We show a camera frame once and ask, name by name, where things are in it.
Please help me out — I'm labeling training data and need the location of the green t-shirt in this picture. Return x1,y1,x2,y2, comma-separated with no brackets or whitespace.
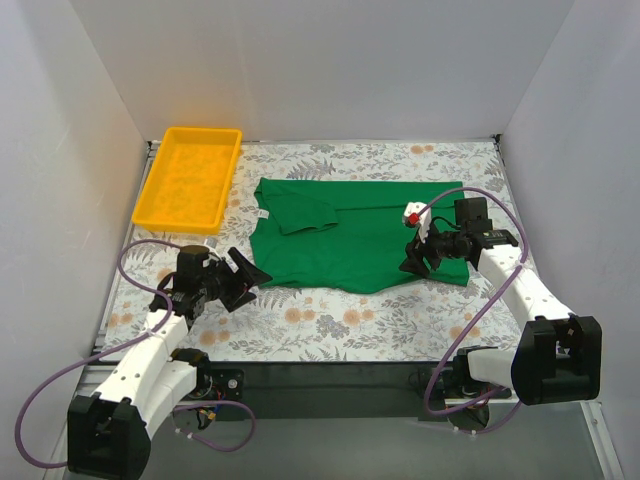
250,178,463,294

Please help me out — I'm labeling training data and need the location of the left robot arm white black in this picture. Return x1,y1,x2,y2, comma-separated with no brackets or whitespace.
67,245,272,479

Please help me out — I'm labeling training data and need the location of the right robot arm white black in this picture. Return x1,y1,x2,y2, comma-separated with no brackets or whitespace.
400,197,602,405

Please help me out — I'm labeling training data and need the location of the yellow plastic bin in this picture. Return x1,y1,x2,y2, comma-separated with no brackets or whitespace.
131,127,243,235

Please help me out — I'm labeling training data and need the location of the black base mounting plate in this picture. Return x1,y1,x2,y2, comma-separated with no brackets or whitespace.
209,361,436,420

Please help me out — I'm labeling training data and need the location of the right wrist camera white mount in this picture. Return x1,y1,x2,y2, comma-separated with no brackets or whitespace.
402,202,432,243

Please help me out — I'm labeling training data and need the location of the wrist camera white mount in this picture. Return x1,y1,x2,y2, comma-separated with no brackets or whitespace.
203,237,222,258
402,202,432,243

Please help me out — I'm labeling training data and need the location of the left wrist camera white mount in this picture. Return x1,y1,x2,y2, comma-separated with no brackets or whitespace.
203,237,222,258

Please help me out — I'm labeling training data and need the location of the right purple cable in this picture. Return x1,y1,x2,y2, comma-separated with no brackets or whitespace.
423,186,530,434

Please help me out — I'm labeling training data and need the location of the purple cable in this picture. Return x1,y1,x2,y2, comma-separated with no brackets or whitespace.
14,238,257,468
423,186,530,434

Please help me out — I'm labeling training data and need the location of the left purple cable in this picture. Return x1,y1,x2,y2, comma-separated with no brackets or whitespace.
14,238,257,468

